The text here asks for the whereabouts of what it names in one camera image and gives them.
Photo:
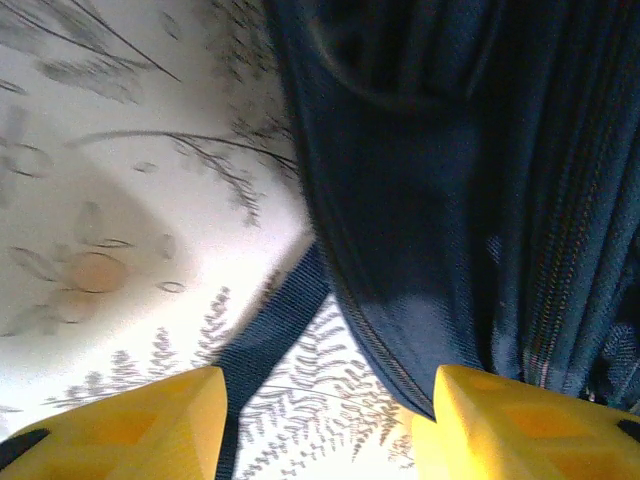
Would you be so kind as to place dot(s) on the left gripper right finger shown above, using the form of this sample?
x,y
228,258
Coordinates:
x,y
525,430

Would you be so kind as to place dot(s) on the navy blue backpack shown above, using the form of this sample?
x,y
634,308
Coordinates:
x,y
425,150

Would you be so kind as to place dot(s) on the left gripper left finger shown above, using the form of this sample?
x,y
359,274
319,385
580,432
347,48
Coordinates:
x,y
140,430

